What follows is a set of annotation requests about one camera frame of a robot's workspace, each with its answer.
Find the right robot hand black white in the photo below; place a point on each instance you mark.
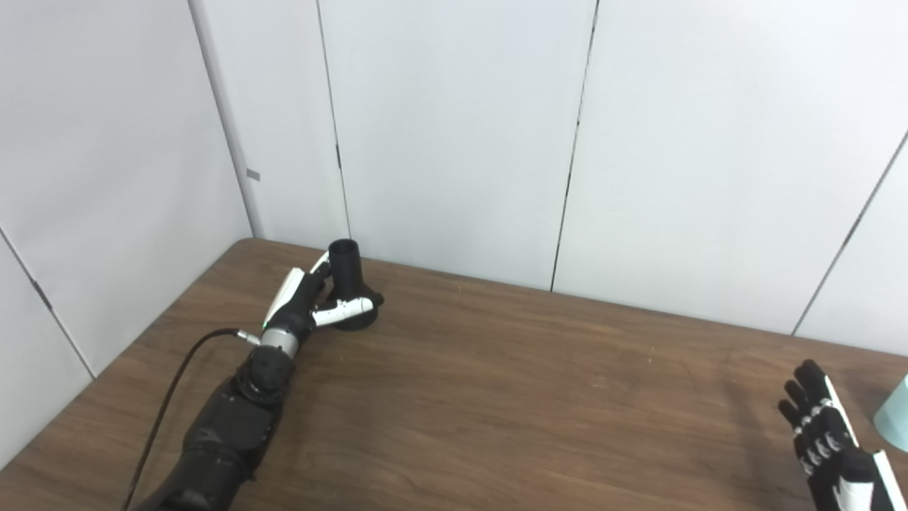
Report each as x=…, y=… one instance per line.
x=837, y=461

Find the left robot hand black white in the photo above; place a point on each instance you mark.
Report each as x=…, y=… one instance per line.
x=294, y=309

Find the black flared nozzle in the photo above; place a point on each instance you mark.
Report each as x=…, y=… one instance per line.
x=347, y=277

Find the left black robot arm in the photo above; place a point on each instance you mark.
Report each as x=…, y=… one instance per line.
x=227, y=433

